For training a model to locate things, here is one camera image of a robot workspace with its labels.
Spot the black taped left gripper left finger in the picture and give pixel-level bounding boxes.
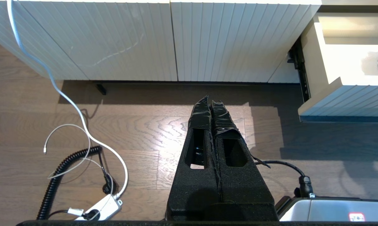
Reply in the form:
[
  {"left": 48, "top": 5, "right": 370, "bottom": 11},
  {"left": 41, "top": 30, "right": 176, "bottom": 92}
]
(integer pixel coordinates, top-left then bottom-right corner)
[{"left": 166, "top": 95, "right": 222, "bottom": 221}]

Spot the thick white power cable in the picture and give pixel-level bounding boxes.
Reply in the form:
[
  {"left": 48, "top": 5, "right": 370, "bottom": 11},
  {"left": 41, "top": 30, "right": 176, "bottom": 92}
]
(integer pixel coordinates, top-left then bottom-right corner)
[{"left": 7, "top": 0, "right": 129, "bottom": 199}]

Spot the black plug with thin cable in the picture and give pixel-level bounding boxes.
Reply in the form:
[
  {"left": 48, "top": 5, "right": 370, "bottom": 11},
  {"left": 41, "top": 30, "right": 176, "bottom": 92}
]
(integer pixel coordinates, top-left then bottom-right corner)
[{"left": 47, "top": 208, "right": 99, "bottom": 220}]

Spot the black cable with connector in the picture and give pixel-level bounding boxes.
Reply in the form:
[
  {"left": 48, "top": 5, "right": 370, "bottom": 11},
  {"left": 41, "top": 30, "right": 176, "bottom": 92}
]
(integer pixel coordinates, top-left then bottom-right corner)
[{"left": 254, "top": 159, "right": 315, "bottom": 199}]

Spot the thin white charging cable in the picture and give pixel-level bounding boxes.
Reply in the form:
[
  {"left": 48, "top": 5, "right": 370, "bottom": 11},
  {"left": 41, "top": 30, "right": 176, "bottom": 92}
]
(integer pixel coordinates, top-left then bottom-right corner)
[{"left": 44, "top": 124, "right": 115, "bottom": 220}]

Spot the black drawer slide rail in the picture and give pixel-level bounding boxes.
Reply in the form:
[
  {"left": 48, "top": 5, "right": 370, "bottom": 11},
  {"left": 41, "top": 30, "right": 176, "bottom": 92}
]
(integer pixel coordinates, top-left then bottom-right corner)
[{"left": 287, "top": 36, "right": 311, "bottom": 103}]

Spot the white fluted drawer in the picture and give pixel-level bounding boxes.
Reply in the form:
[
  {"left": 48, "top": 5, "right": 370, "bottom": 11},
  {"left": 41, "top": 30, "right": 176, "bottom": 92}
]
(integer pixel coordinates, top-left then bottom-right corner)
[{"left": 297, "top": 13, "right": 378, "bottom": 123}]

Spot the silver grey robot base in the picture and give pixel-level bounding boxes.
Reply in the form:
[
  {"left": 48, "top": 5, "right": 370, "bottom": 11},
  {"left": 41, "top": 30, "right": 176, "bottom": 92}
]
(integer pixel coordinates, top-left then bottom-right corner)
[{"left": 275, "top": 195, "right": 378, "bottom": 222}]

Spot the black coiled cable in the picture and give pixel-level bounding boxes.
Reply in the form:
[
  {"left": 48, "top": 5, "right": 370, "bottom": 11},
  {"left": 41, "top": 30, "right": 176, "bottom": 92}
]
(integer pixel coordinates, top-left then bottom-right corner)
[{"left": 37, "top": 145, "right": 118, "bottom": 220}]

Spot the cream tv cabinet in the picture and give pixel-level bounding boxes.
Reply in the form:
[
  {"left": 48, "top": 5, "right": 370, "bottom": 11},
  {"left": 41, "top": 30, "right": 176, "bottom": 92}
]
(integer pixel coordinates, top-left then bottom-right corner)
[{"left": 0, "top": 0, "right": 378, "bottom": 85}]

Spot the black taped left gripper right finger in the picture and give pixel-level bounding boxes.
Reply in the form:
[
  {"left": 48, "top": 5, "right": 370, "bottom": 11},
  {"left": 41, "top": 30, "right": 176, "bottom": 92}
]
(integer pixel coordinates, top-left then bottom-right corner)
[{"left": 211, "top": 100, "right": 279, "bottom": 221}]

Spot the white power strip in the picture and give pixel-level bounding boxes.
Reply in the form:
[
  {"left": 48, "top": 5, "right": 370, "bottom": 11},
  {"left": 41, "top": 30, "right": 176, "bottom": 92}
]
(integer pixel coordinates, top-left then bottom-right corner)
[{"left": 74, "top": 194, "right": 123, "bottom": 221}]

